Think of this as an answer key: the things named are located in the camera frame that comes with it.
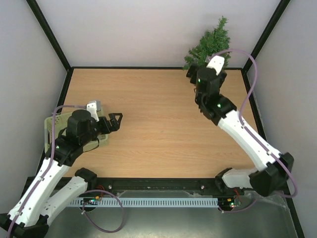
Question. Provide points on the small green christmas tree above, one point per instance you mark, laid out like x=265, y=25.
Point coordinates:
x=210, y=43

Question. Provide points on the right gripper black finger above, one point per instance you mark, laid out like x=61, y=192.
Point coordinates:
x=193, y=80
x=192, y=71

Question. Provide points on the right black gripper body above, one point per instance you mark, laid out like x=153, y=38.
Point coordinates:
x=191, y=72

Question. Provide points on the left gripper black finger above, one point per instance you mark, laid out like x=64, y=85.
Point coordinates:
x=115, y=118
x=115, y=124

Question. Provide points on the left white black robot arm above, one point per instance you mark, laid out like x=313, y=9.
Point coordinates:
x=32, y=216

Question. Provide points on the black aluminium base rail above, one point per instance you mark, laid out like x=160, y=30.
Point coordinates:
x=202, y=186

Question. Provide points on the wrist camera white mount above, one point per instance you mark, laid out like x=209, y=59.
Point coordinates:
x=216, y=63
x=94, y=107

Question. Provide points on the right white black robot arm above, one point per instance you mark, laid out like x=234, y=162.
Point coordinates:
x=272, y=168

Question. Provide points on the light blue slotted cable duct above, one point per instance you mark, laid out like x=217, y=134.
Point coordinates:
x=156, y=202

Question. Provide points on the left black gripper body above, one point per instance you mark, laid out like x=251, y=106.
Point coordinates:
x=105, y=130

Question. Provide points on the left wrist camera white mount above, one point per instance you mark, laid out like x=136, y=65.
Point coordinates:
x=94, y=107

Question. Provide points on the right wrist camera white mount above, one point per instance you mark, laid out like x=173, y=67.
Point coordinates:
x=216, y=63

